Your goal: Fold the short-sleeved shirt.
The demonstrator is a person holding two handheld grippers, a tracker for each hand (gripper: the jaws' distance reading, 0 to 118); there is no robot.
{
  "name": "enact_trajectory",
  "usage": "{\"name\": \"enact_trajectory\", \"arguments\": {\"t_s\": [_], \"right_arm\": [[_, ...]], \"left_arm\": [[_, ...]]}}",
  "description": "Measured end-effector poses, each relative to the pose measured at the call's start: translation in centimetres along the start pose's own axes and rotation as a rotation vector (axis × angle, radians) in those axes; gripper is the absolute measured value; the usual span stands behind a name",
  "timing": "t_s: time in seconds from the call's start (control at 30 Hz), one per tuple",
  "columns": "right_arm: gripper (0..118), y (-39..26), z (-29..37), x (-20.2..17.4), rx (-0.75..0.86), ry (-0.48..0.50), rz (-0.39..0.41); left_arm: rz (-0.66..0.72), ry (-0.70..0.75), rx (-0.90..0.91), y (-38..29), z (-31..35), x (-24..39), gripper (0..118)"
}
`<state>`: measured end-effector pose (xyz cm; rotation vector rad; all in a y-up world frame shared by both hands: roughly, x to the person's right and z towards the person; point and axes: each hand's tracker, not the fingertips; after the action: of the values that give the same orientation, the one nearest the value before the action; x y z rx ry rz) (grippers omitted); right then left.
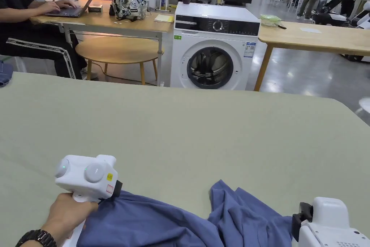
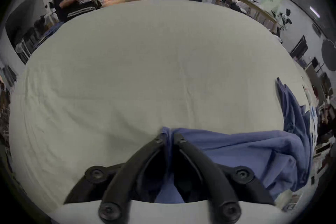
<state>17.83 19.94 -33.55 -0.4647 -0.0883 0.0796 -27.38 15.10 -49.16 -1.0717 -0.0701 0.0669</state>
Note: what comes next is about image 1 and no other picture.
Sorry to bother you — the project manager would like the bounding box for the bed with pale green sheet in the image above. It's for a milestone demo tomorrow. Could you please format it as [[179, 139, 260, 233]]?
[[0, 72, 370, 247]]

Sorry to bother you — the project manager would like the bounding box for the wooden table with green box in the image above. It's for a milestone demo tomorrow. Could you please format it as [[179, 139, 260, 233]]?
[[254, 13, 370, 92]]

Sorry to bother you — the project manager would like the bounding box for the round low wooden table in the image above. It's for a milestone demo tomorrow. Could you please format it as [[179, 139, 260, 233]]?
[[76, 36, 164, 86]]

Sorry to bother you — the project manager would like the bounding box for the person's left hand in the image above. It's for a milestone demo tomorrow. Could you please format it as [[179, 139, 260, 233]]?
[[43, 192, 99, 241]]

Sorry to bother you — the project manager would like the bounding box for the wooden table with laptop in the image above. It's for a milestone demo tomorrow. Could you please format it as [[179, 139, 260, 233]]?
[[29, 0, 176, 56]]

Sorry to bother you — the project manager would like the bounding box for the blue denim cloth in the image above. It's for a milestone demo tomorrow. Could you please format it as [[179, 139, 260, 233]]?
[[0, 61, 14, 88]]

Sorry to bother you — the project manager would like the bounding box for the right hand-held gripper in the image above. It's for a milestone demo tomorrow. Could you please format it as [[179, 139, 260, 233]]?
[[292, 197, 370, 247]]

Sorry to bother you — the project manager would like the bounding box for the white washing machine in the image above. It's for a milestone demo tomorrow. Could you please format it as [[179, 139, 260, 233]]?
[[170, 0, 261, 91]]

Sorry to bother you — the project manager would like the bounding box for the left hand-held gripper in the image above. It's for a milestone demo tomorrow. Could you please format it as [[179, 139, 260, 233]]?
[[55, 154, 123, 247]]

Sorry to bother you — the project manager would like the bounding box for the dark blue shirt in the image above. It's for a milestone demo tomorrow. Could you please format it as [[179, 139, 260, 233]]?
[[76, 179, 299, 247]]

